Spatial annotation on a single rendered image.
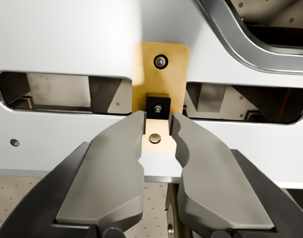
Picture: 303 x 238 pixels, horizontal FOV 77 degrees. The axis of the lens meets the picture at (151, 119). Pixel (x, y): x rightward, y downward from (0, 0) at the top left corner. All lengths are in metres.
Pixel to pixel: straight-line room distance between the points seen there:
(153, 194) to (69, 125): 0.53
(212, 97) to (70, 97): 0.20
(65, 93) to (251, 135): 0.16
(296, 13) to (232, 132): 0.38
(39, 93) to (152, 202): 0.58
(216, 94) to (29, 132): 0.24
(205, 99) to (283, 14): 0.28
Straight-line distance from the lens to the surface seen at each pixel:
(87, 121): 0.16
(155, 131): 0.15
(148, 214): 0.75
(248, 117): 0.53
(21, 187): 0.77
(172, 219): 0.26
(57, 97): 0.18
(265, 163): 0.21
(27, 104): 0.55
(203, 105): 0.30
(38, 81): 0.18
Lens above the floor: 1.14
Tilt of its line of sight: 62 degrees down
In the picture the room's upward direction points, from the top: 180 degrees counter-clockwise
